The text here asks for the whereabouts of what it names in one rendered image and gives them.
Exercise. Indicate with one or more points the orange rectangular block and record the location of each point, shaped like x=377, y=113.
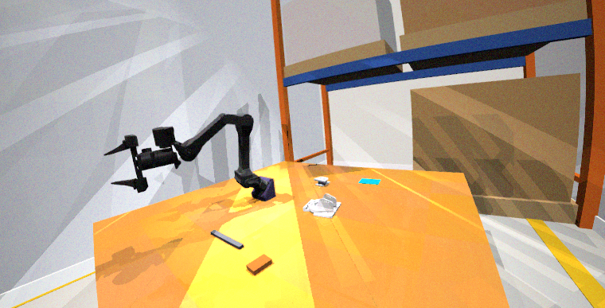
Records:
x=259, y=264

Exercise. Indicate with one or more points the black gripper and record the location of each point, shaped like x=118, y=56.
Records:
x=145, y=161

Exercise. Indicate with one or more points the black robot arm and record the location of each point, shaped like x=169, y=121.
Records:
x=164, y=138

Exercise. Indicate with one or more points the cyan flat rectangular plate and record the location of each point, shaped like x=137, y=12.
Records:
x=369, y=181

